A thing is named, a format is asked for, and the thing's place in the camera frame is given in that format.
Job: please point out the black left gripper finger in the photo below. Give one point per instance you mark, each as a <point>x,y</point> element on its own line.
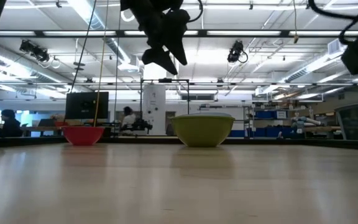
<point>176,31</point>
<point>160,59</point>

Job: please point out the black background robot arm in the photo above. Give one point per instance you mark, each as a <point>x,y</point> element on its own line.
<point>141,125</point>

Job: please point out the blue storage bins shelf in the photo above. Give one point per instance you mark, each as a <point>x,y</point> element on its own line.
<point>266,123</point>

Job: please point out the white pillar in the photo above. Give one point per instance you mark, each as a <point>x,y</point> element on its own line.
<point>154,109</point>

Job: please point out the person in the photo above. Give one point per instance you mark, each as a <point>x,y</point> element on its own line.
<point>10,126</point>
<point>129,118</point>

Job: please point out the green bowl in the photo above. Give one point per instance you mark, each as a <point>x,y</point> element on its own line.
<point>202,132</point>

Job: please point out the black monitor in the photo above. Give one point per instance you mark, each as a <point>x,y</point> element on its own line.
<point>86,105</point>

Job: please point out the red bowl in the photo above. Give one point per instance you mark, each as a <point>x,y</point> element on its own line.
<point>82,136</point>

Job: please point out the black overhead camera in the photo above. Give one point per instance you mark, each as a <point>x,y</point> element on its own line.
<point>35,51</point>
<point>235,51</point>

